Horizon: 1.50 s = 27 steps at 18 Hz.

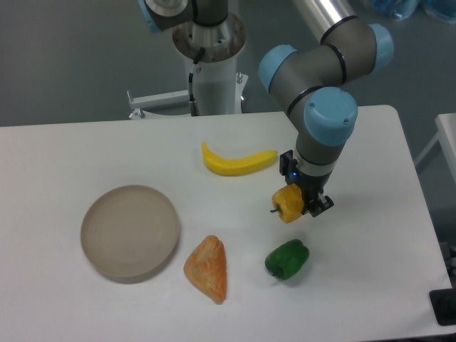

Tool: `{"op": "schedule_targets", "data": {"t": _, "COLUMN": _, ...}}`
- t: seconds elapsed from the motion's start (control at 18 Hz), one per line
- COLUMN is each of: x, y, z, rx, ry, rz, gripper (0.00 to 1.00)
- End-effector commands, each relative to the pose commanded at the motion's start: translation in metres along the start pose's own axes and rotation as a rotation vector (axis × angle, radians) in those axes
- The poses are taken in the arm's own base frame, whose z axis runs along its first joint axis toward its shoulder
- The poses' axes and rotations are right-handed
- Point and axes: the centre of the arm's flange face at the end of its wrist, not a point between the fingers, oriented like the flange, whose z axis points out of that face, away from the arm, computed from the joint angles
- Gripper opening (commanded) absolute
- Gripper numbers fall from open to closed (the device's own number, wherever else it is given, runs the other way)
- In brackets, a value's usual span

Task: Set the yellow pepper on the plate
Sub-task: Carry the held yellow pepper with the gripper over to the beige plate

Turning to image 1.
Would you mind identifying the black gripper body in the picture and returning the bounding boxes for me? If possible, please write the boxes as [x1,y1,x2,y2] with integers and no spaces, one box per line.
[293,170,331,200]

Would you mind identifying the yellow toy bell pepper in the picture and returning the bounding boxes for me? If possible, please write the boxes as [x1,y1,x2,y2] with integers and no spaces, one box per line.
[270,184,305,224]

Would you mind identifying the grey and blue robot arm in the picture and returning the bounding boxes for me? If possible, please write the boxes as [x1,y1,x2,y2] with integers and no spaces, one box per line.
[138,1,394,223]

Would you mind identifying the green toy bell pepper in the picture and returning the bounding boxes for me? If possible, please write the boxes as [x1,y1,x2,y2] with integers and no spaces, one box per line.
[264,239,310,280]

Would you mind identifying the beige round plate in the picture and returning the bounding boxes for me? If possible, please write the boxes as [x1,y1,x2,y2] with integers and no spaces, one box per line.
[80,185,180,284]

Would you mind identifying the yellow toy banana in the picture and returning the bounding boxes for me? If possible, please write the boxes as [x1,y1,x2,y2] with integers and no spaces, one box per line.
[201,142,278,176]

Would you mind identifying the orange toy croissant bread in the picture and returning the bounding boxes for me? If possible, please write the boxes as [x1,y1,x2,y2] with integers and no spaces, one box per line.
[184,235,227,304]

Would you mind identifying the white side table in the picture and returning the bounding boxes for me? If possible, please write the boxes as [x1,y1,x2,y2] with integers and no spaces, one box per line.
[414,113,455,177]

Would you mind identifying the black device at table edge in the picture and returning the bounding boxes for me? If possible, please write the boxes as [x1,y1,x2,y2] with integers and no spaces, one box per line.
[429,289,456,326]

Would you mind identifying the blue plastic bags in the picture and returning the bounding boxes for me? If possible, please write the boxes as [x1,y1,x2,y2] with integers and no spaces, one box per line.
[362,0,455,24]

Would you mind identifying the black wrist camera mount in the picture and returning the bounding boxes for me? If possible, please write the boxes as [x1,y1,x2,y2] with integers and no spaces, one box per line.
[279,150,297,177]

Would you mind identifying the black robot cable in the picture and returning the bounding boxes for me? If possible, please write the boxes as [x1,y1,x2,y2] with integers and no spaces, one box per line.
[187,46,207,117]

